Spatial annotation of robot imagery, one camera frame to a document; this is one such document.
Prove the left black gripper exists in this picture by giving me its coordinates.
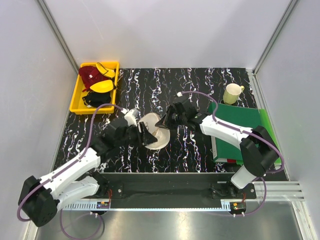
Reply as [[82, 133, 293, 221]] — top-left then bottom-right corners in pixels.
[[115, 121, 158, 148]]

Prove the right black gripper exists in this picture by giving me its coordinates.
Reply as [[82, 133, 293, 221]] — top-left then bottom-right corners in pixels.
[[156, 105, 187, 131]]

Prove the white mesh laundry bag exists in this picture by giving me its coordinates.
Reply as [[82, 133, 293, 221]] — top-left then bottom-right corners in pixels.
[[138, 112, 171, 151]]

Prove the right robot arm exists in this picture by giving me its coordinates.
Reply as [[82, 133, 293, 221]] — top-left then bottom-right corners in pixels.
[[155, 96, 281, 199]]

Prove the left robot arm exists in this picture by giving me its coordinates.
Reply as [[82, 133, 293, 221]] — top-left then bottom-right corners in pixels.
[[17, 114, 160, 227]]

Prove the black bra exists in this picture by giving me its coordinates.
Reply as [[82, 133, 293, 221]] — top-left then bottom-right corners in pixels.
[[82, 91, 112, 108]]

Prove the bright yellow bra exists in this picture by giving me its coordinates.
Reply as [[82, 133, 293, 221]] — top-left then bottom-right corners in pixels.
[[90, 62, 117, 93]]

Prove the dark red bra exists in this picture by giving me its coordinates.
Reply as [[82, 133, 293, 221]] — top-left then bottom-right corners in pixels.
[[78, 65, 106, 92]]

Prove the pale green mug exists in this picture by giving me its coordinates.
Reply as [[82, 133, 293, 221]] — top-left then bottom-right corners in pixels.
[[223, 83, 245, 105]]

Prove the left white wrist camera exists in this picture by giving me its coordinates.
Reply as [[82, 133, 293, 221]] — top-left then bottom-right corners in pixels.
[[124, 108, 140, 127]]

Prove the green ring binder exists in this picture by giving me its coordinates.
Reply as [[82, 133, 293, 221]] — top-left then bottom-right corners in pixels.
[[211, 102, 275, 166]]

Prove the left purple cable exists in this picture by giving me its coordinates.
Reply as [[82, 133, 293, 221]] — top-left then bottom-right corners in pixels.
[[16, 103, 127, 238]]

